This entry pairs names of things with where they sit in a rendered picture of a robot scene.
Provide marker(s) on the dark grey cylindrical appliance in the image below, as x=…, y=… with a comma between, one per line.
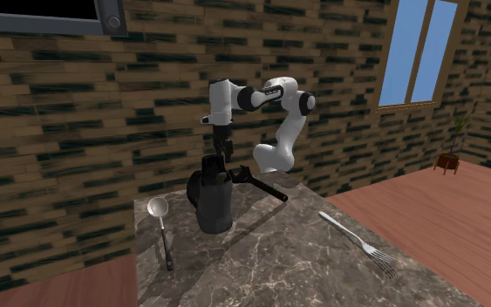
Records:
x=214, y=208

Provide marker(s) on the window with wooden frame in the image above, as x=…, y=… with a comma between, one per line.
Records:
x=402, y=55

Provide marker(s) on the silver fork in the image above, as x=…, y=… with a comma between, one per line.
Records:
x=351, y=235

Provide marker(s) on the potted plant in brown pot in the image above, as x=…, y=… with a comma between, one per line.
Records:
x=447, y=160

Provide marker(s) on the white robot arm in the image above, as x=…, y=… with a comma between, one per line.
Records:
x=288, y=127

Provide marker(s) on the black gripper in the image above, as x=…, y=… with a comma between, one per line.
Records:
x=221, y=135

